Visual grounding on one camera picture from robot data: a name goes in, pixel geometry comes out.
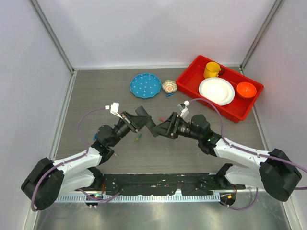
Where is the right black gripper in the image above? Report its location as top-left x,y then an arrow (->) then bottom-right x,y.
152,112 -> 201,141

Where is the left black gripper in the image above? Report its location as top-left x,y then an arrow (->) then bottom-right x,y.
109,112 -> 151,148

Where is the black remote control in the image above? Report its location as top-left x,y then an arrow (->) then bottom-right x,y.
135,106 -> 159,137

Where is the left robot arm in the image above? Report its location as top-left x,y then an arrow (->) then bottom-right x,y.
21,108 -> 151,212

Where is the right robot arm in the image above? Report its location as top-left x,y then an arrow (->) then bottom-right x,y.
150,112 -> 302,202

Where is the blue dotted plate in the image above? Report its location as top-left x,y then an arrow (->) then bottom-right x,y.
130,73 -> 162,99

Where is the small floral dish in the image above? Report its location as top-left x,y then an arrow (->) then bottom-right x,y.
162,80 -> 178,94

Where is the white paper plate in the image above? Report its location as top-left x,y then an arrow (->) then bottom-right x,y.
199,77 -> 235,106

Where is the yellow mug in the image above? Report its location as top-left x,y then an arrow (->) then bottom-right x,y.
203,61 -> 225,79

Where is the orange bowl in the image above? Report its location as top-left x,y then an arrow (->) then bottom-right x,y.
236,82 -> 257,99

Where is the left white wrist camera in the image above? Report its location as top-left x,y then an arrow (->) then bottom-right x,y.
105,102 -> 121,118

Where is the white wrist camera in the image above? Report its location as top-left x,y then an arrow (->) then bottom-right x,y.
178,100 -> 190,119
105,102 -> 121,118

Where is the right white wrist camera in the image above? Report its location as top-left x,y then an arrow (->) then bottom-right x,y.
178,100 -> 190,119

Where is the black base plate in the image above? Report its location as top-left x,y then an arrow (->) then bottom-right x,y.
81,173 -> 245,196

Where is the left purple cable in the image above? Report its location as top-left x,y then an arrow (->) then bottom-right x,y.
30,107 -> 122,212

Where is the purple cable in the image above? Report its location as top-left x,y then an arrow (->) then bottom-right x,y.
188,97 -> 307,210
30,107 -> 122,212

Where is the perforated cable tray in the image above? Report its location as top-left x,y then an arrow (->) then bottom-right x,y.
56,192 -> 220,203

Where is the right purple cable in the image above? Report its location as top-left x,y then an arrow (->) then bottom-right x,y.
188,97 -> 307,210

